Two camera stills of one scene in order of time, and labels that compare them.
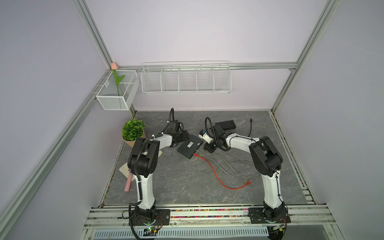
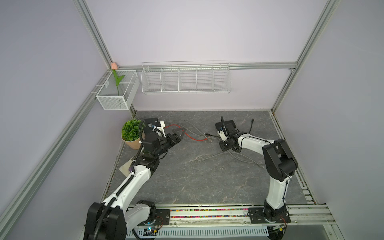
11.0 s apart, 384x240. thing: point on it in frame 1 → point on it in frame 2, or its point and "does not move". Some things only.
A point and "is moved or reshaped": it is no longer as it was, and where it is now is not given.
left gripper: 186,136 does not move
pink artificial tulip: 114,67 does not move
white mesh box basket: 119,89 does not move
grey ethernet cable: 227,169 → 204,136
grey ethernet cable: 225,163 → 230,153
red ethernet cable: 243,185 is moved or reshaped
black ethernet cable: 251,120 is moved or reshaped
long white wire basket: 186,77 does not move
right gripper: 207,146 → 222,146
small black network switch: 227,125 does not move
